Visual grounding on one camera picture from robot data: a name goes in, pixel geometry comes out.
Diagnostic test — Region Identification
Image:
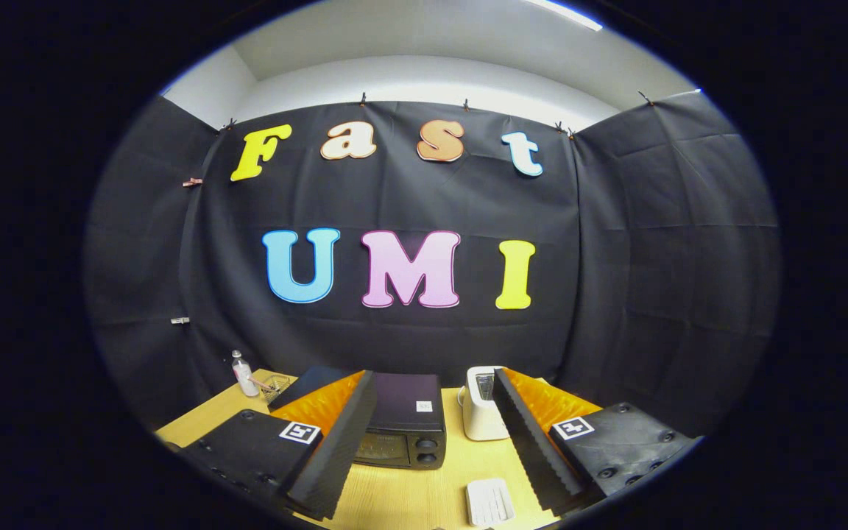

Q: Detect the black toaster oven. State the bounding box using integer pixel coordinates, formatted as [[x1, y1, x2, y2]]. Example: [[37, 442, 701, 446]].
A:
[[268, 366, 447, 470]]

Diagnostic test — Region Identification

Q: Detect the small clear bottle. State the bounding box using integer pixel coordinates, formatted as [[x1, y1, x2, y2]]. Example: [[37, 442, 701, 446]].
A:
[[230, 350, 260, 398]]

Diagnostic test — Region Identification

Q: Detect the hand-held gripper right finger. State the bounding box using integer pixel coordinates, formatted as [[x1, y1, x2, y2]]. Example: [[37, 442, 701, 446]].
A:
[[492, 367, 696, 516]]

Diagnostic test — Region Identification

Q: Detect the black backdrop cloth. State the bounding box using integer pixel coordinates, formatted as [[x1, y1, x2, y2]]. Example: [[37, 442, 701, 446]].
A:
[[84, 92, 782, 441]]

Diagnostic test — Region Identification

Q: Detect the white slot toaster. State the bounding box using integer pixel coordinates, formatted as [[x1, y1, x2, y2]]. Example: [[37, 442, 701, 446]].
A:
[[457, 366, 511, 442]]

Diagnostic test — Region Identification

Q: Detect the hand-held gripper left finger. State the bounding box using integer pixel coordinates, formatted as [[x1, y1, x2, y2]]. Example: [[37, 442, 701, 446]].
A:
[[180, 370, 377, 520]]

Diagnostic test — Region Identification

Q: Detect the small glass container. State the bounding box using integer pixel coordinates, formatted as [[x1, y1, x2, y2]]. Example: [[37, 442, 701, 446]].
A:
[[258, 374, 293, 405]]

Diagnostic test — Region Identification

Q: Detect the white rectangular tray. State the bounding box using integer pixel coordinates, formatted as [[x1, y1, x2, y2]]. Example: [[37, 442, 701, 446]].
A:
[[466, 478, 516, 528]]

